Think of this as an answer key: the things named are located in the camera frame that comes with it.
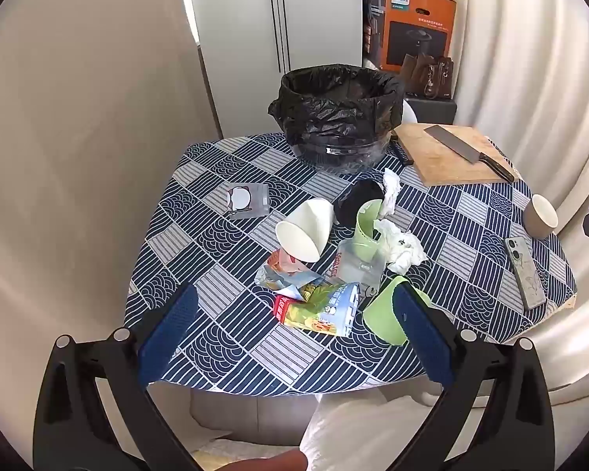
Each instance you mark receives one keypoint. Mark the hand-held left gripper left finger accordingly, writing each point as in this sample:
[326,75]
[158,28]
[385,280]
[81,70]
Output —
[169,336]

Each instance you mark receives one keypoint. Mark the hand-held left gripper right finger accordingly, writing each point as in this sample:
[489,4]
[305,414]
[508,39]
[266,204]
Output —
[424,338]

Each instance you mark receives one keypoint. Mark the green paper cup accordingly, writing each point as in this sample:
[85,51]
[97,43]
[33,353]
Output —
[383,314]
[365,241]

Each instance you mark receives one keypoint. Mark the green and red snack packet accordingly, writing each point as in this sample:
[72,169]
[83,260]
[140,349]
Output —
[314,314]

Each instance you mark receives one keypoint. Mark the trash bin with black bag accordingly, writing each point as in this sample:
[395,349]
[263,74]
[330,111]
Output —
[334,103]

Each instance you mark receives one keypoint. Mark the blue patterned tablecloth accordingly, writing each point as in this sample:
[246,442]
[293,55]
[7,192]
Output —
[216,353]

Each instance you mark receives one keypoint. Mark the beige ceramic cup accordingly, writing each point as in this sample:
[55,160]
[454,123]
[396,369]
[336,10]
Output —
[537,217]

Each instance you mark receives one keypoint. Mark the smartphone in pale case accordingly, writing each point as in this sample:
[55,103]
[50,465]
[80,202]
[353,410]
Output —
[525,274]

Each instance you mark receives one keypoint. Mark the crumpled white tissue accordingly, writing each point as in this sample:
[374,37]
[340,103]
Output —
[402,250]

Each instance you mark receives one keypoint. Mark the clear plastic container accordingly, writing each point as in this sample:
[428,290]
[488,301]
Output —
[353,272]

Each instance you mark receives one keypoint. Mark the person's white clothing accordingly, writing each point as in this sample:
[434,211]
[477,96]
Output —
[368,431]

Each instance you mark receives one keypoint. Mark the pink snack wrapper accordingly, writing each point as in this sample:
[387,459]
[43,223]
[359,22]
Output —
[282,267]

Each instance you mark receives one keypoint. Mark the long white tissue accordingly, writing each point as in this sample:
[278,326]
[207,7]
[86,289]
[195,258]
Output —
[390,191]

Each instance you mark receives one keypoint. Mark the black plastic bag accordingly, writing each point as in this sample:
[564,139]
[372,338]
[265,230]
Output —
[356,201]

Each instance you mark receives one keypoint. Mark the white paper cup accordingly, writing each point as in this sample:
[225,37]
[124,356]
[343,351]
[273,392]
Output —
[309,225]

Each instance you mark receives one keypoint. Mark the white curtain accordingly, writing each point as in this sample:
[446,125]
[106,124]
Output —
[520,83]

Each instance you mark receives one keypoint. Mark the cleaver knife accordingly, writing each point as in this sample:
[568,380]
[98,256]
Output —
[454,143]

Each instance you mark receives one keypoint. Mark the wooden cutting board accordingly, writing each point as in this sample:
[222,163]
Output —
[441,157]

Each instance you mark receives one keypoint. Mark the black box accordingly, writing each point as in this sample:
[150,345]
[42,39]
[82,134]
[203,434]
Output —
[437,110]

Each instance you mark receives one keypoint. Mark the white chair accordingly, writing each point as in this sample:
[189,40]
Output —
[411,113]

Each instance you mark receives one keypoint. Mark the brown leather handbag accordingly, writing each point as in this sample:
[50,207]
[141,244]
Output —
[417,76]

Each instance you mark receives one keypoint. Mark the orange cardboard box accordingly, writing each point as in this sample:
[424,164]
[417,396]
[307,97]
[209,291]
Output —
[412,19]

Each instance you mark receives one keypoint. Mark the white refrigerator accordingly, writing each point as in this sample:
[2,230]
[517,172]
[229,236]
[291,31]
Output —
[235,34]

